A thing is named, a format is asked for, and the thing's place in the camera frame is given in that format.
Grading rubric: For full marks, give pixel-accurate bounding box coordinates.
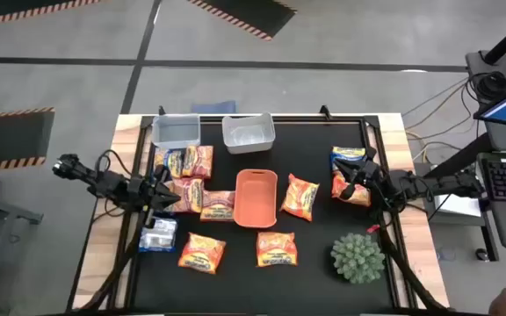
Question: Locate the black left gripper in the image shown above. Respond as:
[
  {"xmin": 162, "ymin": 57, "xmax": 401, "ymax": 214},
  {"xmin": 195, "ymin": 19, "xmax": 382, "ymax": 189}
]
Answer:
[{"xmin": 141, "ymin": 175, "xmax": 189, "ymax": 216}]

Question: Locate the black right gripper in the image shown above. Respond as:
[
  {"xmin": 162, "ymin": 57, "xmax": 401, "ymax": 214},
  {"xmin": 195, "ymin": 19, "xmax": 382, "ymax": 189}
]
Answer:
[{"xmin": 334, "ymin": 158, "xmax": 385, "ymax": 201}]

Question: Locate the red Maruchan ramen pack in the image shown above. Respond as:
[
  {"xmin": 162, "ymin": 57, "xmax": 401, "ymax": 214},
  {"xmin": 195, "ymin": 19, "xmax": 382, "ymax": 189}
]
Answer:
[
  {"xmin": 164, "ymin": 177, "xmax": 205, "ymax": 214},
  {"xmin": 199, "ymin": 190, "xmax": 236, "ymax": 222},
  {"xmin": 181, "ymin": 144, "xmax": 214, "ymax": 180}
]

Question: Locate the orange Maruchan ramen pack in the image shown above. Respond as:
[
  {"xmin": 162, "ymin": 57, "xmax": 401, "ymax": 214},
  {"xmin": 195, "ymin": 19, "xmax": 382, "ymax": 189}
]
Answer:
[
  {"xmin": 330, "ymin": 169, "xmax": 372, "ymax": 208},
  {"xmin": 279, "ymin": 173, "xmax": 321, "ymax": 223},
  {"xmin": 255, "ymin": 231, "xmax": 299, "ymax": 268},
  {"xmin": 177, "ymin": 232, "xmax": 228, "ymax": 276}
]

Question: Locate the blue Maruchan ramen pack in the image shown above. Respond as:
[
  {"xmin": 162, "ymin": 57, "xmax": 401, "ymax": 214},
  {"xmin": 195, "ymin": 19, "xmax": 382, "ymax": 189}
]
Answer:
[
  {"xmin": 329, "ymin": 146, "xmax": 368, "ymax": 173},
  {"xmin": 154, "ymin": 147, "xmax": 186, "ymax": 179}
]

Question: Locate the silver-faced blue ramen pack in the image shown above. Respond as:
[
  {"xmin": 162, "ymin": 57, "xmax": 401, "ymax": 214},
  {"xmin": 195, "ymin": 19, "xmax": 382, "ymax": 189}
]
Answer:
[{"xmin": 138, "ymin": 215, "xmax": 178, "ymax": 254}]

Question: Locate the orange plastic bin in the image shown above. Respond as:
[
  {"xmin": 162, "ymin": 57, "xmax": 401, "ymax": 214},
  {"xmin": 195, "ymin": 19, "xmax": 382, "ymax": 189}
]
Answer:
[{"xmin": 233, "ymin": 169, "xmax": 279, "ymax": 229}]

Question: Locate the grey plastic bin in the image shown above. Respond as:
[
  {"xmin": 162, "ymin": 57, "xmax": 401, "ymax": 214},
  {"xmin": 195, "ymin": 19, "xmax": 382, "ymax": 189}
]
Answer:
[{"xmin": 151, "ymin": 113, "xmax": 202, "ymax": 150}]

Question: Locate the green artificial plant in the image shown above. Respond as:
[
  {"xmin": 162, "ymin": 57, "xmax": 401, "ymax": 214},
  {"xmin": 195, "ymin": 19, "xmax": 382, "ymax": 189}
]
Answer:
[{"xmin": 329, "ymin": 232, "xmax": 387, "ymax": 285}]

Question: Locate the blue padded seat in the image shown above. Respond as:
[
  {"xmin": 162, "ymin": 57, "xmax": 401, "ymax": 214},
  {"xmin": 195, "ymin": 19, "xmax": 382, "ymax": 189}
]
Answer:
[{"xmin": 190, "ymin": 100, "xmax": 238, "ymax": 115}]

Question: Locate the white plastic bin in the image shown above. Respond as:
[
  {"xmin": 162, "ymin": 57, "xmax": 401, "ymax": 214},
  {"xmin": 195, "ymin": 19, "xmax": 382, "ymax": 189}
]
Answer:
[{"xmin": 221, "ymin": 112, "xmax": 277, "ymax": 155}]

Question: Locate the black table mat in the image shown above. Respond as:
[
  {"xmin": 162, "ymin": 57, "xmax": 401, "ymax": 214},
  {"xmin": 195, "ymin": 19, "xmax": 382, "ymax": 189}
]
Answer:
[{"xmin": 134, "ymin": 121, "xmax": 395, "ymax": 311}]

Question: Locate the white paper sheet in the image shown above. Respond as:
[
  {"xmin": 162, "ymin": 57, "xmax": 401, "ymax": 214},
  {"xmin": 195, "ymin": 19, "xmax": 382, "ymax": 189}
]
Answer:
[{"xmin": 435, "ymin": 192, "xmax": 483, "ymax": 218}]

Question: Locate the grey box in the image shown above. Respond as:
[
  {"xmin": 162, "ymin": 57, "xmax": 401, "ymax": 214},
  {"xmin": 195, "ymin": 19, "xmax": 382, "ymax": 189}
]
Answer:
[{"xmin": 423, "ymin": 162, "xmax": 488, "ymax": 227}]

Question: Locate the black desk leg bar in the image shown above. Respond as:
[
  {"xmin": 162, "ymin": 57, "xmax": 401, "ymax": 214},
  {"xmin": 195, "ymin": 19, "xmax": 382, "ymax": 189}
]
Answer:
[{"xmin": 423, "ymin": 131, "xmax": 495, "ymax": 185}]

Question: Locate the grey stand base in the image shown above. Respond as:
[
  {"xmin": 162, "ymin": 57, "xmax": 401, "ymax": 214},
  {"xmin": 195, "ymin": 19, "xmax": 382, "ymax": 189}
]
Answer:
[{"xmin": 465, "ymin": 49, "xmax": 506, "ymax": 89}]

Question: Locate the black hazard-striped floor mat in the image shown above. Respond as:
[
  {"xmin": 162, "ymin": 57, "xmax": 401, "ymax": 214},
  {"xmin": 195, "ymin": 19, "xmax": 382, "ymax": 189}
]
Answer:
[
  {"xmin": 0, "ymin": 106, "xmax": 56, "ymax": 171},
  {"xmin": 0, "ymin": 0, "xmax": 103, "ymax": 28},
  {"xmin": 185, "ymin": 0, "xmax": 299, "ymax": 42}
]

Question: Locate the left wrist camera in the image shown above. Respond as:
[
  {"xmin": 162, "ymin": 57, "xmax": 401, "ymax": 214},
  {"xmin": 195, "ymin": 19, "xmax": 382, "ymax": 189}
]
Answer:
[{"xmin": 151, "ymin": 164, "xmax": 171, "ymax": 185}]

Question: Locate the black metal rig frame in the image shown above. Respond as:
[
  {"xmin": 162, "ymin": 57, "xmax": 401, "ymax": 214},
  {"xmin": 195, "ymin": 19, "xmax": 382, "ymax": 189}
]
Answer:
[{"xmin": 73, "ymin": 104, "xmax": 450, "ymax": 316}]

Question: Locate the yellow floor cable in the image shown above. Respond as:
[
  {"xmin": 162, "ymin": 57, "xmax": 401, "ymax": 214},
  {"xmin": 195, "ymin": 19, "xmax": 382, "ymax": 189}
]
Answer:
[{"xmin": 404, "ymin": 83, "xmax": 469, "ymax": 132}]

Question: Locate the coiled black cable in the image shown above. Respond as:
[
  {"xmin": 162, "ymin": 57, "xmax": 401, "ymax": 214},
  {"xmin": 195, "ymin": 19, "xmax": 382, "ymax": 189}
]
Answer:
[{"xmin": 470, "ymin": 69, "xmax": 506, "ymax": 104}]

